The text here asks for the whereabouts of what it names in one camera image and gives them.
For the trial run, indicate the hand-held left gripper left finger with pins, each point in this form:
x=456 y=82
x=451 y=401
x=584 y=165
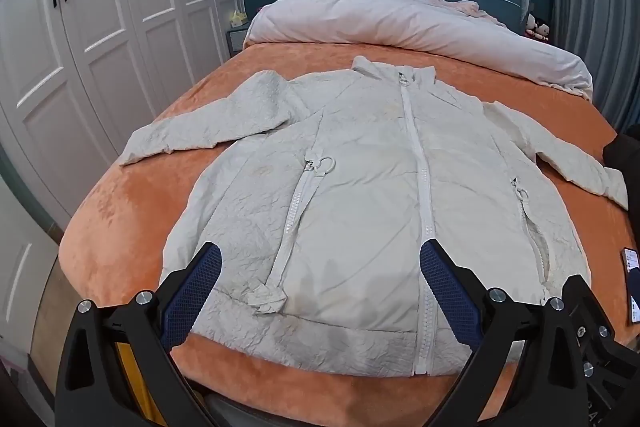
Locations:
x=195 y=287

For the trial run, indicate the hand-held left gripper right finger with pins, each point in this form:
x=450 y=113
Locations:
x=450 y=292

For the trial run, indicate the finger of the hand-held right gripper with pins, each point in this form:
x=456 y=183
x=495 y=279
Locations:
x=585 y=302

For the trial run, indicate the white zip-up jacket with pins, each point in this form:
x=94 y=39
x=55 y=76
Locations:
x=360 y=167

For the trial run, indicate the smartphone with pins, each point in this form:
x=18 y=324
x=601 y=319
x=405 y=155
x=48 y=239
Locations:
x=633 y=267

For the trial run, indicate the orange bed blanket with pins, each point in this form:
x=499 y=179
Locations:
x=125 y=207

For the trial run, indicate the dark cloth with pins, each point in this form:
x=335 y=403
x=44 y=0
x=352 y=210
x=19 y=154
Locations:
x=622 y=147

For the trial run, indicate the grey nightstand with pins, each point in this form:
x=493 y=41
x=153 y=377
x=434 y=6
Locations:
x=236 y=42

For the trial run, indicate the yellow tissue box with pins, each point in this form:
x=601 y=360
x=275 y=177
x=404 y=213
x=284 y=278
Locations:
x=238 y=19

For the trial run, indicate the plush toy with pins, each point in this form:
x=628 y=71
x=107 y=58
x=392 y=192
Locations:
x=537 y=28

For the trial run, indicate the pale pink duvet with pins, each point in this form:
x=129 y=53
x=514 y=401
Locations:
x=375 y=17

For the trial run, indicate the grey curtain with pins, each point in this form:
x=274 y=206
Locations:
x=590 y=7

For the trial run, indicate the white wardrobe doors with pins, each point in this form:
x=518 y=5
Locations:
x=100 y=7

